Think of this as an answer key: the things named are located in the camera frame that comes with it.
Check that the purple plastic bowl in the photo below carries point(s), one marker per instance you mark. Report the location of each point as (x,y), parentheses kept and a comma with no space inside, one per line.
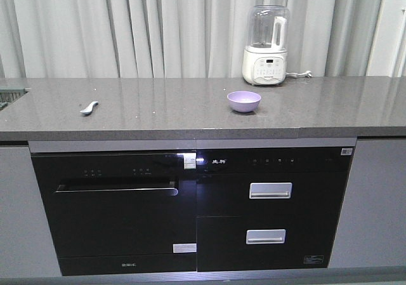
(243,101)

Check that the light blue plastic spoon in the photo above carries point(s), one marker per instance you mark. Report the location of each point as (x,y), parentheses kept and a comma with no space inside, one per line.
(89,109)

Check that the black two-drawer cabinet appliance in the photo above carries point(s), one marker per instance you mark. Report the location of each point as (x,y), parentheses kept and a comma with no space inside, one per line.
(310,216)

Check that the white blender with glass jar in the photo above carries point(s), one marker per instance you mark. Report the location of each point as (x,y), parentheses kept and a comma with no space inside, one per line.
(265,52)

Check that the grey pleated curtain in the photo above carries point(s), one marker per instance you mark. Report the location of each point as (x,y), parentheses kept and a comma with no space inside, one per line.
(194,38)

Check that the dark sink basin rack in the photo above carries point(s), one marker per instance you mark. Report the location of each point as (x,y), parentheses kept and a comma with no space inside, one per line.
(10,95)

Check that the upper silver drawer handle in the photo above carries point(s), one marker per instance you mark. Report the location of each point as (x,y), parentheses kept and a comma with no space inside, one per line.
(270,190)

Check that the silver drawer handle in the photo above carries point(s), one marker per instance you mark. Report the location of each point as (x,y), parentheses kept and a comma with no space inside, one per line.
(268,236)
(270,190)

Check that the lower silver drawer handle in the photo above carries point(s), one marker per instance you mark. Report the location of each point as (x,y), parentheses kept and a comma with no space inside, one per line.
(268,236)

